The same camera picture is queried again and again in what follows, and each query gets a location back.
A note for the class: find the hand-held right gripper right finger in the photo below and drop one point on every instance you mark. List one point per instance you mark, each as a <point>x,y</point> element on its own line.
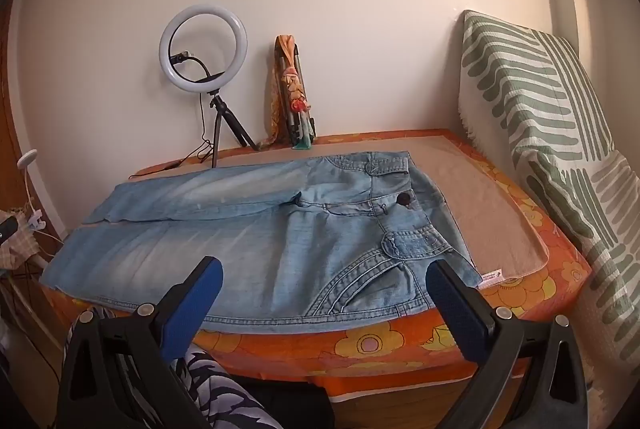
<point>455,309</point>

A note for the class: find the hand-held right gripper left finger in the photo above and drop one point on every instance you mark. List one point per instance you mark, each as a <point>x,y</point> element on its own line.
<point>192,304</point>

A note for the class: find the light blue denim pants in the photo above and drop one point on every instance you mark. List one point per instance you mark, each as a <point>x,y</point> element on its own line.
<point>250,249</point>

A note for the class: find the orange floral bedsheet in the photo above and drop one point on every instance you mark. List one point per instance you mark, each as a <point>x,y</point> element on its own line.
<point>400,349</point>

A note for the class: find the person's black white patterned leg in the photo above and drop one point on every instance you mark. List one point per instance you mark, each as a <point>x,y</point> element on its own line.
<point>225,394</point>

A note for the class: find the beige blanket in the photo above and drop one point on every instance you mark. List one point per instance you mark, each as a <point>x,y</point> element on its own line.
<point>480,209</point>

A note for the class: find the checked beige cloth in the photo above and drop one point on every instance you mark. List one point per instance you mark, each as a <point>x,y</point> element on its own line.
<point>20,249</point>

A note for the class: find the folded silver tripod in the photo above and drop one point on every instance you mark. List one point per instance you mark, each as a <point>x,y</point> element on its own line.
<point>291,124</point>

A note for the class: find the white clip lamp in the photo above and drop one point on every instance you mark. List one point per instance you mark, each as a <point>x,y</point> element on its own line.
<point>27,157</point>

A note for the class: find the orange patterned scarf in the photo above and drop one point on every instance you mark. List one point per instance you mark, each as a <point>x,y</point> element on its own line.
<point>292,84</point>

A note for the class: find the brown wooden wardrobe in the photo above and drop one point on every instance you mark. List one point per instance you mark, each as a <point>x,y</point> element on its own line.
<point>10,119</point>

